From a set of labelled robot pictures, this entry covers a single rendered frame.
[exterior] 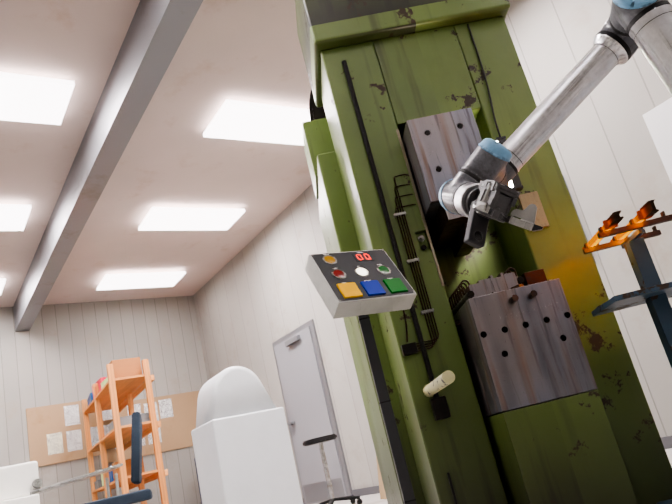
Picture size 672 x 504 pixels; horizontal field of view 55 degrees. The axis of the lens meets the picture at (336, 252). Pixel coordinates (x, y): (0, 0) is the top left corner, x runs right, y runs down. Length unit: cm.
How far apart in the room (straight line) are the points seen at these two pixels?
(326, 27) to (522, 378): 184
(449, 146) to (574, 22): 285
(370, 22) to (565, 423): 200
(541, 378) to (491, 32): 171
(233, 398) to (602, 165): 363
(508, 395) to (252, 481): 368
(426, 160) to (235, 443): 369
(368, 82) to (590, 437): 182
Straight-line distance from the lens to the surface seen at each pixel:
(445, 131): 292
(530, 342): 262
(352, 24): 328
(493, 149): 175
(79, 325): 1113
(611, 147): 520
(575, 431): 263
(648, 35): 189
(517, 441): 256
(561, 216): 304
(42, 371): 1086
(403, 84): 318
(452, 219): 275
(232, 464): 586
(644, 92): 513
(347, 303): 231
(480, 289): 268
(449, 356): 274
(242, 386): 604
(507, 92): 325
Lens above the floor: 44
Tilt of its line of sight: 17 degrees up
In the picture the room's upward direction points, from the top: 14 degrees counter-clockwise
